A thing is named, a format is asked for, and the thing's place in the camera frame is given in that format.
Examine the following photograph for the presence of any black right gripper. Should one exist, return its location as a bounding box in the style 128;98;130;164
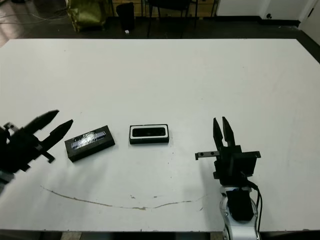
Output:
194;115;262;187

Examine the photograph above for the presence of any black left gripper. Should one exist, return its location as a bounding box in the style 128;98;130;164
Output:
0;109;74;176

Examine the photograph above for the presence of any black box lid with print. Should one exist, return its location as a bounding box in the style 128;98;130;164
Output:
64;124;116;164

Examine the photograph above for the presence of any black camera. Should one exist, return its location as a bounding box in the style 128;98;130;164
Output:
132;126;167;139

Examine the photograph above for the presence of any black box base white insert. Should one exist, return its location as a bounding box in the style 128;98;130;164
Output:
129;123;172;146

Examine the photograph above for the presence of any bulging woven sack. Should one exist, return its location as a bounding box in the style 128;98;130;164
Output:
65;0;108;33

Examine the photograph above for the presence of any white door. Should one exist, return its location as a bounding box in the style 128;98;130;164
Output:
299;0;320;48

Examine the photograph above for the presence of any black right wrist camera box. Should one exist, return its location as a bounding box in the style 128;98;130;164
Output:
233;153;258;178

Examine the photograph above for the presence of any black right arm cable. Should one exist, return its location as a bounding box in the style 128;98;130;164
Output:
241;172;263;240

